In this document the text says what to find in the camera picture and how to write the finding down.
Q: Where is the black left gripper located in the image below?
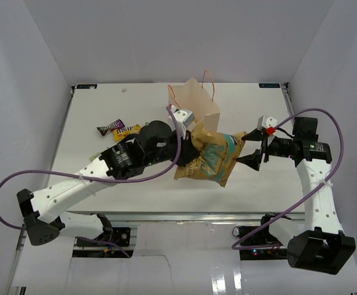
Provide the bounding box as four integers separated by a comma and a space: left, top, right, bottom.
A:
145, 126, 200, 167

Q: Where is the yellow chips bag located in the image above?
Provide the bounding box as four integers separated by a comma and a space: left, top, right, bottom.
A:
174, 122, 246, 187

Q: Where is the brown paper bag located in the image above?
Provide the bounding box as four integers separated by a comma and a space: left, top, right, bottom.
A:
167, 69, 221, 132

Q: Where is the yellow m&m packet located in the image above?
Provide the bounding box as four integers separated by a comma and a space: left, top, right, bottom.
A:
113, 124, 141, 142

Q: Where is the green square snack packet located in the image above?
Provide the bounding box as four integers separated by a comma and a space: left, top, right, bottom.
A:
89, 152, 101, 162

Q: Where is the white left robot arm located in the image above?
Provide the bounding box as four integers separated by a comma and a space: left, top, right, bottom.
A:
17, 120, 200, 246

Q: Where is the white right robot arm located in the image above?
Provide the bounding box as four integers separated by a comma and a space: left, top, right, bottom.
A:
233, 116, 356, 275

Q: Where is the blue right corner label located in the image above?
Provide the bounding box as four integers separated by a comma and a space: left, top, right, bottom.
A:
259, 83, 280, 89

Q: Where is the blue corner label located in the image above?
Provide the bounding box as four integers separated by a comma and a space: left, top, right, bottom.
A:
76, 84, 98, 90
259, 83, 280, 89

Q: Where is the purple m&m packet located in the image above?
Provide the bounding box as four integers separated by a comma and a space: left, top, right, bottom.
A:
96, 119, 125, 136

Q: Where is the blue left corner label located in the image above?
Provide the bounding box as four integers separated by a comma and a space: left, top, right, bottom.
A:
76, 84, 98, 90

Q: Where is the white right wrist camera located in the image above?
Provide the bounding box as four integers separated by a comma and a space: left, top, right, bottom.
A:
256, 115, 278, 136

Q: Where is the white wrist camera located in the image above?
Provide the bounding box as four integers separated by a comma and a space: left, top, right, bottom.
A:
256, 115, 278, 136
170, 105, 195, 138

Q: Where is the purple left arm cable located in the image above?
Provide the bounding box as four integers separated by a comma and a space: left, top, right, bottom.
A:
0, 106, 187, 258

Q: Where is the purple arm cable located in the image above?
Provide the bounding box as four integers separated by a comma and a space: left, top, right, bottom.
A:
0, 106, 187, 258
231, 108, 343, 250

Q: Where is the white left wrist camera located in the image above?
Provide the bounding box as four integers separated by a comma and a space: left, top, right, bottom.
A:
170, 105, 195, 138

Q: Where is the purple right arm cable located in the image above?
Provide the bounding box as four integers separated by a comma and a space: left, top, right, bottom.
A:
231, 108, 343, 250

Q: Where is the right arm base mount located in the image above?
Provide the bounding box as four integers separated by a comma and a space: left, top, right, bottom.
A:
231, 226, 287, 259

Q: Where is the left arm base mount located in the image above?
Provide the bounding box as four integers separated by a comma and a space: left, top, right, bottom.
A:
76, 213, 131, 250

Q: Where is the aluminium table rail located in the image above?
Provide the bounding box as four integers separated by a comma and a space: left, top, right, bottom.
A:
64, 211, 308, 223

